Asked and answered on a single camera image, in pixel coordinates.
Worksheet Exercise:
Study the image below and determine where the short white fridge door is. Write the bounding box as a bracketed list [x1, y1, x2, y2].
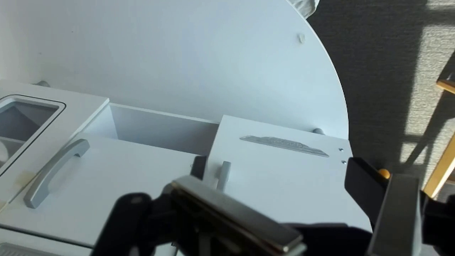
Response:
[201, 113, 373, 233]

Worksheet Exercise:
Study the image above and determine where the white toy kitchen unit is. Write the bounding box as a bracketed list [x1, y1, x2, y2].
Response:
[0, 78, 328, 256]

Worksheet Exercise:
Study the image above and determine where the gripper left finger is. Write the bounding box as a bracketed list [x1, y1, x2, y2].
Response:
[90, 154, 306, 256]

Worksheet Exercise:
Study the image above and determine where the white oven door with window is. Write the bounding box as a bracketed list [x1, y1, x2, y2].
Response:
[0, 81, 110, 210]

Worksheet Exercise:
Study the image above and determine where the white cabinet door grey handle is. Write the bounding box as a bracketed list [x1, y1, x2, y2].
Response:
[0, 135, 200, 250]

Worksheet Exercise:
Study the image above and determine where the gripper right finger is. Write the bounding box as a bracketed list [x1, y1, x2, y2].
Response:
[343, 156, 455, 256]

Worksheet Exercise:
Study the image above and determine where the wooden folding chair black fabric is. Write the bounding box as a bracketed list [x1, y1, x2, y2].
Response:
[375, 48, 455, 200]

